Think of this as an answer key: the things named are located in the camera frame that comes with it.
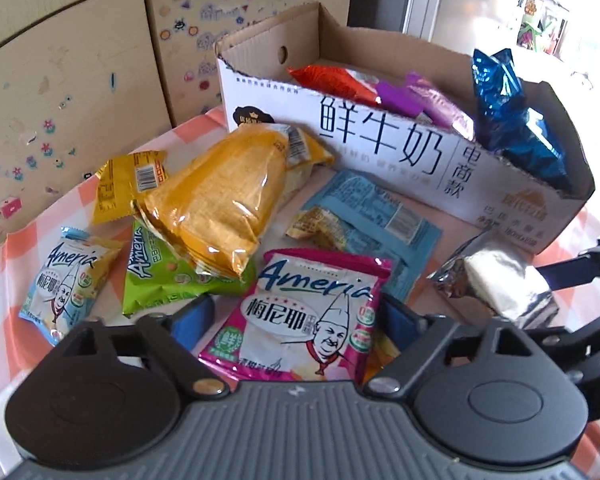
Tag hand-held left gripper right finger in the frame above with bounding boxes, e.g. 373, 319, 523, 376
362, 294, 556, 397

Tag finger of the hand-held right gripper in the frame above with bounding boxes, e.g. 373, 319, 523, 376
537, 232, 600, 290
524, 312, 600, 423

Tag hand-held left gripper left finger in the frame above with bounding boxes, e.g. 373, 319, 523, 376
55, 294, 230, 401

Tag green snack packet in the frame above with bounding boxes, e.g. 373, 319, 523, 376
121, 220, 257, 318

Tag silver foil snack packet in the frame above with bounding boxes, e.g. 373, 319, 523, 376
426, 232, 561, 328

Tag pink snack packet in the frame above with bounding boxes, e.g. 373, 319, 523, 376
198, 249, 393, 383

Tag teal snack packet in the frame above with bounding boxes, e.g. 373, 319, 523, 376
285, 169, 443, 306

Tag orange bread packet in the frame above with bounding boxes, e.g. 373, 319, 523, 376
132, 124, 336, 281

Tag light blue snack packet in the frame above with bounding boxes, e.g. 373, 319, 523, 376
19, 226, 126, 347

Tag small yellow snack packet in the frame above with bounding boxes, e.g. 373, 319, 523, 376
92, 150, 170, 226

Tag printed cardboard box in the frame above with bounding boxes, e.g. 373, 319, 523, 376
214, 1, 596, 256

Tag purple snack packet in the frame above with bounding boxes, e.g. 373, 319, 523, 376
375, 72, 476, 141

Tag red snack packet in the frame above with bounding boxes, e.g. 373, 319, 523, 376
287, 64, 381, 107

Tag colourful fridge magnets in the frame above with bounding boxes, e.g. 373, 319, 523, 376
519, 0, 572, 56

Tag wooden cabinet with stickers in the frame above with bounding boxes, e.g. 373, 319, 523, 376
0, 0, 356, 261

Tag silver refrigerator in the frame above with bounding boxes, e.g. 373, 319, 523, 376
347, 0, 600, 111

